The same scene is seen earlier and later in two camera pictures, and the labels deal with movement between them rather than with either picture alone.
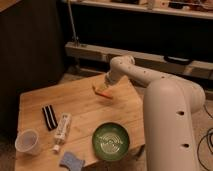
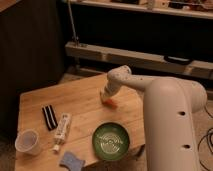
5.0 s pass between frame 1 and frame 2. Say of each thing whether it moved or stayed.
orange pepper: moved
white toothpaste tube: stayed
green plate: stayed
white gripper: moved
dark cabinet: stayed
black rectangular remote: stayed
